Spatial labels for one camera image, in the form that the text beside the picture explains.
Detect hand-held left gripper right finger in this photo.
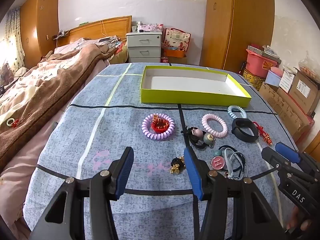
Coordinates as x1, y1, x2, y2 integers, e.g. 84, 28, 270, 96
184, 147, 288, 240

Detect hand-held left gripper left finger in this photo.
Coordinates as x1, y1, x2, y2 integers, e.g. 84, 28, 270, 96
29, 147, 135, 240

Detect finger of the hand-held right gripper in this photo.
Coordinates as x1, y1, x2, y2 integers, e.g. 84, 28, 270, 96
261, 147, 313, 184
275, 142, 315, 177

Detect black gold hair tie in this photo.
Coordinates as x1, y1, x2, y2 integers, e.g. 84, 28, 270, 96
170, 156, 187, 174

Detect pink round badge hair tie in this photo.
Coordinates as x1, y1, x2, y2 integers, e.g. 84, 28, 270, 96
211, 156, 227, 171

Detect teal ball hair tie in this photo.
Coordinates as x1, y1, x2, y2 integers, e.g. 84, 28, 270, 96
212, 145, 238, 157

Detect red knot charm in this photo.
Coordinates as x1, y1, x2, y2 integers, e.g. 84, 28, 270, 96
252, 121, 273, 145

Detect grey-blue hair tie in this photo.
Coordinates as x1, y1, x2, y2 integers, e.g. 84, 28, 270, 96
223, 147, 248, 180

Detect purple coil hair tie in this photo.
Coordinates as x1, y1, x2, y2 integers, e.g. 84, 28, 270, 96
142, 114, 175, 140

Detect red beaded bracelet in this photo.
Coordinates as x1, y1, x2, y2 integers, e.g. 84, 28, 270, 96
151, 115, 171, 133

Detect yellow-green cardboard box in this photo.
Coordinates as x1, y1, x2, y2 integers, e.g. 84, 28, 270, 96
140, 66, 252, 107

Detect person's right hand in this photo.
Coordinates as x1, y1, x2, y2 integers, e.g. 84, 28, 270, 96
286, 205, 310, 234

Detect wooden door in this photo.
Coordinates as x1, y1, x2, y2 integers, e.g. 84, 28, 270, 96
304, 130, 320, 155

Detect black wristband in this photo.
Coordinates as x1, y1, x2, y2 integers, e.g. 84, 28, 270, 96
231, 118, 259, 143

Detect long cardboard box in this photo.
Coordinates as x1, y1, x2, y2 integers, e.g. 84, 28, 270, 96
259, 82, 315, 140

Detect labelled cardboard box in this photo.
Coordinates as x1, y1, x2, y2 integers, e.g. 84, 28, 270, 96
287, 70, 320, 115

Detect white printed box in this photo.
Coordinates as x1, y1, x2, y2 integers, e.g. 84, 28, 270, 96
279, 66, 297, 93

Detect light purple box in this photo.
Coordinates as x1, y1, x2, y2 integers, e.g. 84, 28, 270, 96
265, 66, 284, 87

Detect yellow patterned tin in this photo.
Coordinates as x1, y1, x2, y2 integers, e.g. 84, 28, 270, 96
242, 69, 265, 88

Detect clear plastic bag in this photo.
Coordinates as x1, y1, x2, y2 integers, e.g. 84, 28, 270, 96
299, 57, 320, 80

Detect pink plastic bin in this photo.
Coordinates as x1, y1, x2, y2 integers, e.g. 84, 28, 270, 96
245, 49, 272, 78

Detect grey striped box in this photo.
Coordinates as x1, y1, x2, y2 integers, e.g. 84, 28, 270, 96
247, 45, 282, 64

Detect brown blanket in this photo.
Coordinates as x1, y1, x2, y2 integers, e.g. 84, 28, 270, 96
0, 44, 118, 165

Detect bed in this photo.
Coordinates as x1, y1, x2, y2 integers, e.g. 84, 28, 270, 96
0, 36, 130, 230

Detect orange plastic basket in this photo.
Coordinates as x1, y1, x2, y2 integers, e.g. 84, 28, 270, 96
164, 48, 187, 58

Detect grey drawer nightstand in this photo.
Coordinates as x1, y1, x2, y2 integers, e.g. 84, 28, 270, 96
126, 31, 163, 63

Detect pink floral quilt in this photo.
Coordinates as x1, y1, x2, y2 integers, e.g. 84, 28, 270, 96
0, 60, 75, 130

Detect red patterned gift bag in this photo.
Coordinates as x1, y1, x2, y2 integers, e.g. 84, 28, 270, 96
162, 28, 192, 52

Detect wide wooden wardrobe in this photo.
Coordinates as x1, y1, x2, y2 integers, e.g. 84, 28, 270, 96
200, 0, 275, 74

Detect wooden headboard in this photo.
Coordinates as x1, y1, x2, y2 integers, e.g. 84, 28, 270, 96
54, 15, 132, 48

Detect pink boxes on nightstand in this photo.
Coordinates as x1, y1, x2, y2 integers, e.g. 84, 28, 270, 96
136, 22, 164, 32

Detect narrow wooden wardrobe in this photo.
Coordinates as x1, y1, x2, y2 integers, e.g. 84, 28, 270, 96
19, 0, 60, 69

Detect floral curtain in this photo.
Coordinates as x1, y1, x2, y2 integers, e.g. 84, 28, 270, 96
0, 7, 25, 68

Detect navy hair tie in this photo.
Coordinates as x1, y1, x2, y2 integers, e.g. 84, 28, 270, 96
232, 152, 247, 178

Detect black hair tie with bear beads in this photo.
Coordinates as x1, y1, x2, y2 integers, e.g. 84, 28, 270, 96
180, 126, 216, 150

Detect pink coil hair tie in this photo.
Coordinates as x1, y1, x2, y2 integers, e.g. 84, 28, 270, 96
201, 113, 228, 138

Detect blue coil hair tie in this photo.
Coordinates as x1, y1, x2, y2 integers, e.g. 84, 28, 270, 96
227, 105, 247, 119

